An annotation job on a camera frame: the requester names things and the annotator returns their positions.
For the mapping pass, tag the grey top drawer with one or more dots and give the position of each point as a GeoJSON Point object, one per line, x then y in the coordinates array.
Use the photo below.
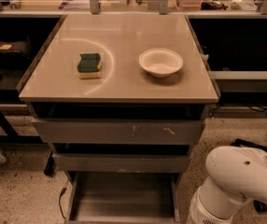
{"type": "Point", "coordinates": [181, 124]}

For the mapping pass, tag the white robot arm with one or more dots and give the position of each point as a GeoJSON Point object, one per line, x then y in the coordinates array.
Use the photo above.
{"type": "Point", "coordinates": [235, 176]}

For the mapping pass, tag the grey middle drawer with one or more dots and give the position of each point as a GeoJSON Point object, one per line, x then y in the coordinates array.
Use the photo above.
{"type": "Point", "coordinates": [122, 158]}

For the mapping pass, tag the white bowl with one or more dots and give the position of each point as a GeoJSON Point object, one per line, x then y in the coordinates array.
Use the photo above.
{"type": "Point", "coordinates": [160, 62]}

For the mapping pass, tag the black bag with note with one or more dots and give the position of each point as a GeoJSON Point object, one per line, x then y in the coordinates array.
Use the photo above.
{"type": "Point", "coordinates": [14, 54]}

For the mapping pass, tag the grey bottom drawer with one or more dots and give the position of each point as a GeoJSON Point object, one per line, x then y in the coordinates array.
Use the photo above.
{"type": "Point", "coordinates": [123, 198]}

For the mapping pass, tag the green yellow sponge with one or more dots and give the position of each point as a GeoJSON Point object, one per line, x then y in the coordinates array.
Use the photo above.
{"type": "Point", "coordinates": [90, 65]}

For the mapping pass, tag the grey drawer cabinet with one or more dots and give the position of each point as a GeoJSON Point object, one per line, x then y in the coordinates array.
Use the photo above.
{"type": "Point", "coordinates": [120, 39]}

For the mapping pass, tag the grey drawer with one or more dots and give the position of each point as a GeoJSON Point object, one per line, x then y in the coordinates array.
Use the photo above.
{"type": "Point", "coordinates": [181, 124]}
{"type": "Point", "coordinates": [123, 198]}
{"type": "Point", "coordinates": [122, 158]}

